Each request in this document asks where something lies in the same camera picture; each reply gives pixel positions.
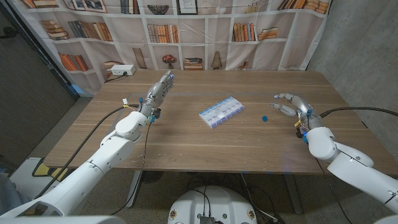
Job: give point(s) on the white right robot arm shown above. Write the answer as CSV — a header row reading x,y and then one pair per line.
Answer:
x,y
354,168

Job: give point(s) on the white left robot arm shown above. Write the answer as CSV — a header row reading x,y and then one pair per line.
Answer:
x,y
93,174

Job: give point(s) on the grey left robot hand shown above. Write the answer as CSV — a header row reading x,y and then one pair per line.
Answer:
x,y
155,95

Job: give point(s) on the blue floor object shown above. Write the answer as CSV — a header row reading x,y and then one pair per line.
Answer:
x,y
81,91

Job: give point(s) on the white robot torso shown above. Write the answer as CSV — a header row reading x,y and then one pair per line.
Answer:
x,y
214,203

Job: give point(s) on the person in blue jeans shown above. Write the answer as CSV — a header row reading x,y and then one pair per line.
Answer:
x,y
7,196

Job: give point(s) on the white and yellow floor box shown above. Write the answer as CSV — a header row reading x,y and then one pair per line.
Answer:
x,y
26,174

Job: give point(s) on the grey table leg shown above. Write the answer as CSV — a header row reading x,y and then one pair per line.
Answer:
x,y
134,188
293,194

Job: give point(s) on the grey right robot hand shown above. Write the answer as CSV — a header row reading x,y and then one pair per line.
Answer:
x,y
306,115

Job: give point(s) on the printed bookshelf backdrop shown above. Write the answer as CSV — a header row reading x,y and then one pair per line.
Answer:
x,y
199,43

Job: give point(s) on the blue weekly pill organizer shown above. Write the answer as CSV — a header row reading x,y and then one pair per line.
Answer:
x,y
221,112

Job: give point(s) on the white power strip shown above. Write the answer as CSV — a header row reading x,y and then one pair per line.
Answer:
x,y
122,69

